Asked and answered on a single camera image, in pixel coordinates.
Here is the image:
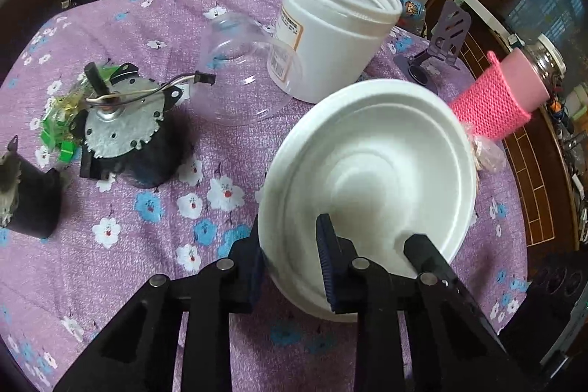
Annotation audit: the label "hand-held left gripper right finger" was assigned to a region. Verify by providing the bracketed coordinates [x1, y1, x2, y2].
[316, 213, 547, 392]

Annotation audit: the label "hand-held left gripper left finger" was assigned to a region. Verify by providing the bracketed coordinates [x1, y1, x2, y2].
[54, 231, 267, 392]

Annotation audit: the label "small white foam bowl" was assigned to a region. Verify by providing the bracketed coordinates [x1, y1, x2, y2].
[257, 80, 478, 323]

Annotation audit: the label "purple floral tablecloth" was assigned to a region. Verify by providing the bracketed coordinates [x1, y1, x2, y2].
[0, 0, 529, 392]

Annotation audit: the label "bagged bread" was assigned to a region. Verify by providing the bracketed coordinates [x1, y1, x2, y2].
[462, 123, 506, 172]

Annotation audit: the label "black electric motor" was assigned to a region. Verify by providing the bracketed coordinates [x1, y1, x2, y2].
[79, 62, 216, 188]

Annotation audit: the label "clear plastic cup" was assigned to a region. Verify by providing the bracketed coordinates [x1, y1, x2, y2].
[190, 13, 304, 126]

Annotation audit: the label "wooden cabinet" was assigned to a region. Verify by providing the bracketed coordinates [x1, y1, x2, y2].
[423, 0, 588, 255]

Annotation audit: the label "black perforated object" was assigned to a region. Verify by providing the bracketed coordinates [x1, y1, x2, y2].
[498, 252, 588, 374]

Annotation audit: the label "white plastic jar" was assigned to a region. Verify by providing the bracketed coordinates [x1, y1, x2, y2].
[267, 0, 404, 104]

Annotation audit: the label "pink knitted sleeve bottle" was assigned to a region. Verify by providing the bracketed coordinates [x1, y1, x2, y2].
[449, 34, 570, 140]

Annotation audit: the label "green candy wrappers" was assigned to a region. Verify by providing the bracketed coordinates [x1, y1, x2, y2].
[40, 64, 115, 163]

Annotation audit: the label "small cartoon print jar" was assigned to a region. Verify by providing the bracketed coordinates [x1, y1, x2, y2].
[387, 0, 427, 35]

